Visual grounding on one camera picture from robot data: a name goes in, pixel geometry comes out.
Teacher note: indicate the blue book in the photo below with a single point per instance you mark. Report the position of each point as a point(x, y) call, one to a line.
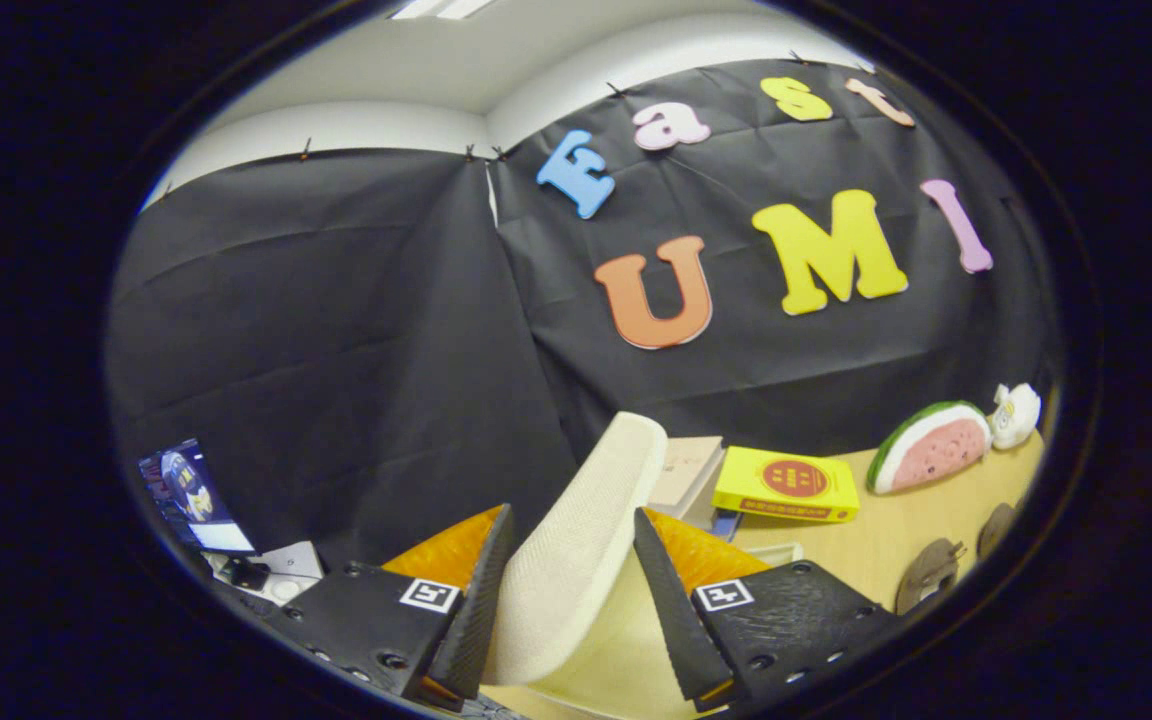
point(724, 524)

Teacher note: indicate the beige book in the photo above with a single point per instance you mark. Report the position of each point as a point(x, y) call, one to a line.
point(686, 470)

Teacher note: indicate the cream fabric storage box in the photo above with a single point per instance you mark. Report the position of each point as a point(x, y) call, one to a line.
point(576, 540)

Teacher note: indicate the white plush toy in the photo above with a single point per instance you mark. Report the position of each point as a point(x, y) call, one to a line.
point(1018, 415)

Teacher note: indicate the yellow book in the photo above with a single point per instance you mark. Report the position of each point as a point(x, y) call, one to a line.
point(786, 485)

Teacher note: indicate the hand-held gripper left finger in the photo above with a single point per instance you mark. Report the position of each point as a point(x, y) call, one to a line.
point(471, 620)

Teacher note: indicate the watermelon slice plush toy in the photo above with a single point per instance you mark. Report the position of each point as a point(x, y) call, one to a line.
point(936, 450)

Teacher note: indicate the white device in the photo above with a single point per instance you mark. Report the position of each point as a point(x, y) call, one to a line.
point(286, 570)

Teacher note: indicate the computer screen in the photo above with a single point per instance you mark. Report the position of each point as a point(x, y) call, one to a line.
point(191, 495)

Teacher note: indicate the large ceiling light panel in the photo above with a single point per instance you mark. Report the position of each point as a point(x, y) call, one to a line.
point(441, 8)

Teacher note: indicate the brown fuzzy shoe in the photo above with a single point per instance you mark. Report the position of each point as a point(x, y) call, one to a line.
point(996, 528)
point(926, 578)

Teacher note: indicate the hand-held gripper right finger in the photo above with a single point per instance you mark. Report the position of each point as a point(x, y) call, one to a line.
point(676, 620)

